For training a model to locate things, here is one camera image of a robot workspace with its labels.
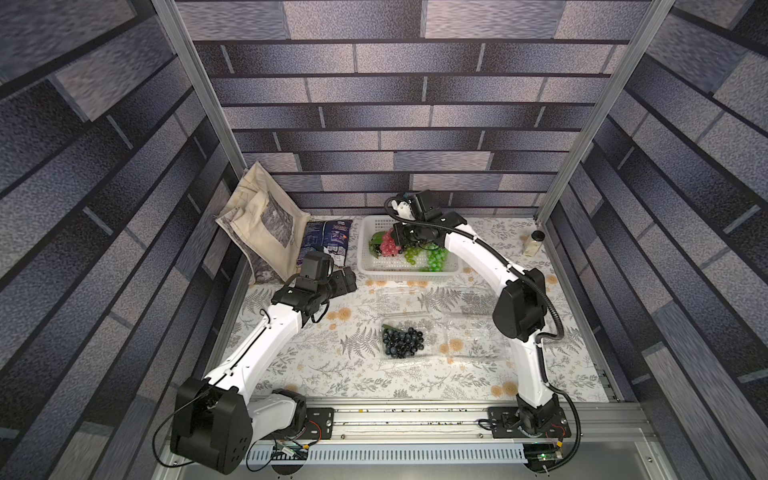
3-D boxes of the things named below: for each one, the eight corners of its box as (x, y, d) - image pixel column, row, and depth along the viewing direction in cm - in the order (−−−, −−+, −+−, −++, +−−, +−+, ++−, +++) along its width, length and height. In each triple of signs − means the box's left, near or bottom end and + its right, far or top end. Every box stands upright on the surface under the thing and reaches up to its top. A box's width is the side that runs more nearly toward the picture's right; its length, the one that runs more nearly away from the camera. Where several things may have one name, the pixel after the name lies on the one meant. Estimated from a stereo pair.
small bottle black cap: (524, 257, 110) (534, 241, 103) (520, 246, 113) (529, 230, 106) (537, 257, 110) (547, 241, 103) (533, 246, 113) (543, 230, 106)
